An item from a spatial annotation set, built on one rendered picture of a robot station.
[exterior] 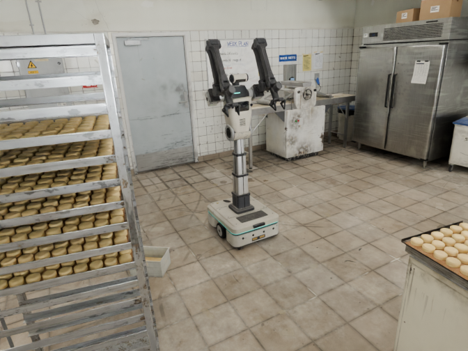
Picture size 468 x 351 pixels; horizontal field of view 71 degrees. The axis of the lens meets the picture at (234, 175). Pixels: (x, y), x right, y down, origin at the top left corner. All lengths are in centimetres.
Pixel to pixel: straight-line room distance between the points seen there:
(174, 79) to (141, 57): 58
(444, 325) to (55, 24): 493
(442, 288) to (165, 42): 469
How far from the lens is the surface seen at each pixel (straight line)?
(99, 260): 149
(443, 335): 180
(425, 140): 542
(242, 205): 324
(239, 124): 296
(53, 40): 117
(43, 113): 122
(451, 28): 531
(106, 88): 116
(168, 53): 536
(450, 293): 167
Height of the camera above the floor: 174
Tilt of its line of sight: 21 degrees down
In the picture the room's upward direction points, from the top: 3 degrees counter-clockwise
